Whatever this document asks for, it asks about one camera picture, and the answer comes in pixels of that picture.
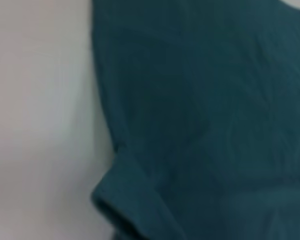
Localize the teal blue t-shirt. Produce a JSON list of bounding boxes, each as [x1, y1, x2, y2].
[[89, 0, 300, 240]]

